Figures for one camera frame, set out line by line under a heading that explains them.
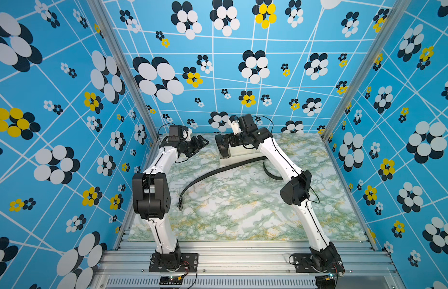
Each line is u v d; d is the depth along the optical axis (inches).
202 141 33.3
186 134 31.1
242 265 29.1
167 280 28.2
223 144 33.2
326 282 27.6
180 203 34.2
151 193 20.4
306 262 28.5
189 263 28.6
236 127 32.2
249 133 28.0
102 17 27.8
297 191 23.5
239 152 42.4
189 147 31.8
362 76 34.6
